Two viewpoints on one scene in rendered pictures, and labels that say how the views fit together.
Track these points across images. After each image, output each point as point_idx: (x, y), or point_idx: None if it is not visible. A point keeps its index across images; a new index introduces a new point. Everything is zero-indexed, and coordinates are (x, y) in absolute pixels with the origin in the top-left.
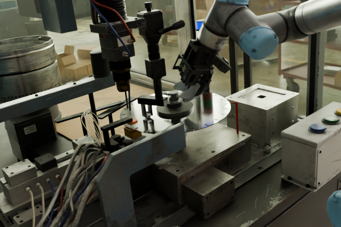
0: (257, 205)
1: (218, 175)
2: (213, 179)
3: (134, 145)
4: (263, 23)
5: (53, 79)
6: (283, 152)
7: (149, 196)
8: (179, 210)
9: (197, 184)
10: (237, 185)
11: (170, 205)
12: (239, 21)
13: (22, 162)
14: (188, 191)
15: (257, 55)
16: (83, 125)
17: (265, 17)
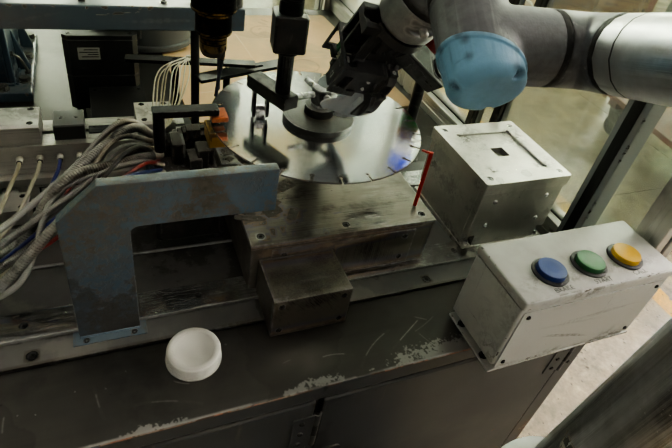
0: (372, 350)
1: (330, 273)
2: (315, 276)
3: (150, 179)
4: (509, 30)
5: None
6: (469, 280)
7: (214, 249)
8: (240, 299)
9: (282, 273)
10: (366, 295)
11: (231, 284)
12: (457, 1)
13: (25, 111)
14: (262, 278)
15: (461, 99)
16: (173, 81)
17: (524, 17)
